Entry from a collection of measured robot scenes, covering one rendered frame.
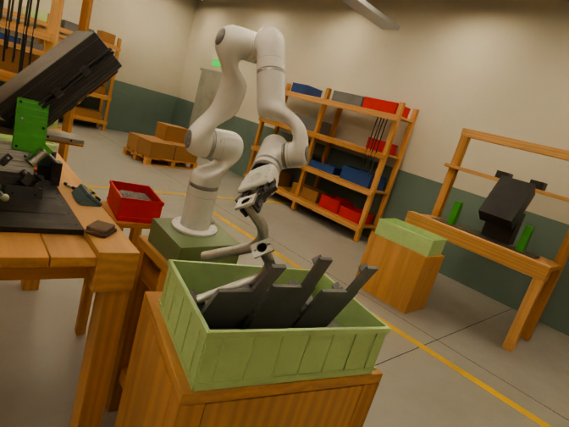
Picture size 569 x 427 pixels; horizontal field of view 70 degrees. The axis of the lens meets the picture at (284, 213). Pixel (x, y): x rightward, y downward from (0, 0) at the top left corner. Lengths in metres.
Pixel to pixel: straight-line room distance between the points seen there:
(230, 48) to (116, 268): 0.84
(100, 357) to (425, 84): 6.15
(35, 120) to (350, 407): 1.63
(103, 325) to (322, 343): 0.81
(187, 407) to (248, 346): 0.21
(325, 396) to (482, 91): 5.67
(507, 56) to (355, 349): 5.70
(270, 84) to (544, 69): 5.40
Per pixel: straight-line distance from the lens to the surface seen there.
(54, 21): 4.53
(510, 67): 6.55
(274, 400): 1.25
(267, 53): 1.32
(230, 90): 1.51
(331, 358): 1.28
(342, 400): 1.42
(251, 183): 1.09
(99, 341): 1.68
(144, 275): 1.82
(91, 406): 1.85
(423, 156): 6.69
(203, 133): 1.55
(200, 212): 1.65
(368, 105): 6.69
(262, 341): 1.11
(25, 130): 1.98
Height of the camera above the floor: 1.48
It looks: 12 degrees down
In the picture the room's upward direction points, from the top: 16 degrees clockwise
